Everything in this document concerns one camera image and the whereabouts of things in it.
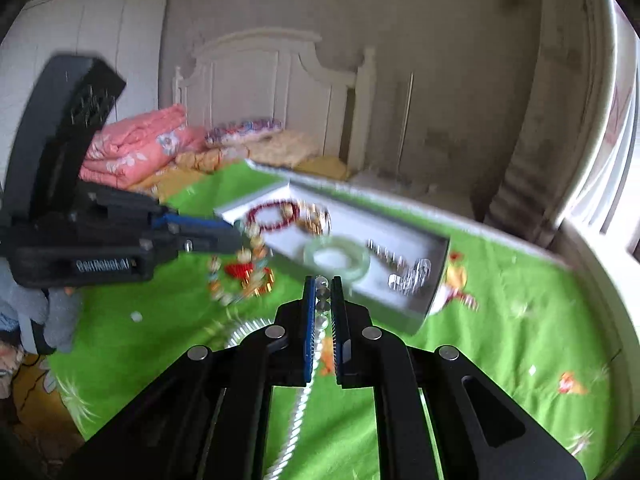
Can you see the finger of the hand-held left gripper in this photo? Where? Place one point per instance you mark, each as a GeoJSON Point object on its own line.
{"type": "Point", "coordinates": [200, 222]}
{"type": "Point", "coordinates": [215, 242]}

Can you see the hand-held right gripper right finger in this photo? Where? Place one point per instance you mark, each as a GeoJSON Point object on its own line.
{"type": "Point", "coordinates": [340, 340]}

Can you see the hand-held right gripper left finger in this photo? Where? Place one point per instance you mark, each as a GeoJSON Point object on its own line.
{"type": "Point", "coordinates": [310, 330]}

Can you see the pale green jade bangle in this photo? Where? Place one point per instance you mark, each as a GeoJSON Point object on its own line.
{"type": "Point", "coordinates": [335, 268]}

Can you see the silver rhinestone brooch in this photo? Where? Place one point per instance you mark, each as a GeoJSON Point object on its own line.
{"type": "Point", "coordinates": [410, 275]}

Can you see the gold filigree bangle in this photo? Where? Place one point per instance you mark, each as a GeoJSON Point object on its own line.
{"type": "Point", "coordinates": [315, 225]}

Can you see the silver cardboard box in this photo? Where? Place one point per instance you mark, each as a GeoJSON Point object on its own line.
{"type": "Point", "coordinates": [360, 225]}

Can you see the person's left hand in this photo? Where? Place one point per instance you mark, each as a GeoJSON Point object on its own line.
{"type": "Point", "coordinates": [55, 320]}

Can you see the embroidered pillow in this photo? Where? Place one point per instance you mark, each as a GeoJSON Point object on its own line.
{"type": "Point", "coordinates": [240, 130]}

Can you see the pink floral quilt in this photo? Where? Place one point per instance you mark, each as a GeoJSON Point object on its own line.
{"type": "Point", "coordinates": [135, 135]}

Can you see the loose white pearl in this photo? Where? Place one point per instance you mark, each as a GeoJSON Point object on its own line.
{"type": "Point", "coordinates": [135, 316]}

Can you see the yellow pillow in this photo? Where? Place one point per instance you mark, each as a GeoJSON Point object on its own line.
{"type": "Point", "coordinates": [285, 147]}

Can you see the white bed headboard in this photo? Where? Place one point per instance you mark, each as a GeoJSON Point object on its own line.
{"type": "Point", "coordinates": [260, 85]}

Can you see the green printed blanket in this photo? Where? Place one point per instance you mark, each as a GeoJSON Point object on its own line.
{"type": "Point", "coordinates": [500, 360]}

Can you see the white wardrobe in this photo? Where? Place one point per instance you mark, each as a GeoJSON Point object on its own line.
{"type": "Point", "coordinates": [130, 50]}

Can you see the thin metal pole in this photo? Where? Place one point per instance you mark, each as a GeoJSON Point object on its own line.
{"type": "Point", "coordinates": [407, 110]}

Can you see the printed curtain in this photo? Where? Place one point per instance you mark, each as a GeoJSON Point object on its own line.
{"type": "Point", "coordinates": [530, 200]}

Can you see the white window frame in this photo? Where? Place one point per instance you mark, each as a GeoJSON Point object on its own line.
{"type": "Point", "coordinates": [620, 160]}

